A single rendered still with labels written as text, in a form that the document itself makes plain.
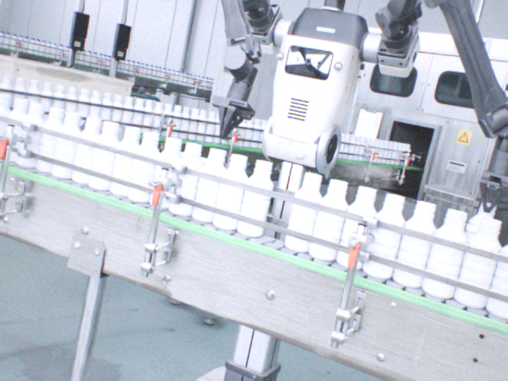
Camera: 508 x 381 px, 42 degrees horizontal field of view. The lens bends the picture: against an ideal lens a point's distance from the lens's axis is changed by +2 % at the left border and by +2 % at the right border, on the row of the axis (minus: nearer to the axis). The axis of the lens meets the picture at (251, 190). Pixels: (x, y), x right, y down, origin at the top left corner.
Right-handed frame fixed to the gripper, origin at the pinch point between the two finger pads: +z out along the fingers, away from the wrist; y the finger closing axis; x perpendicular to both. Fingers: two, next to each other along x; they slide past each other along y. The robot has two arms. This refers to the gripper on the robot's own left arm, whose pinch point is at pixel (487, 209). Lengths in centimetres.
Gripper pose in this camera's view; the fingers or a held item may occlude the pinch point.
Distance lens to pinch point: 176.6
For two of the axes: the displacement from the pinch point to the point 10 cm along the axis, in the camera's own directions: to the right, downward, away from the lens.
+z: -2.3, 9.6, 1.8
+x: -8.7, -2.8, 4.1
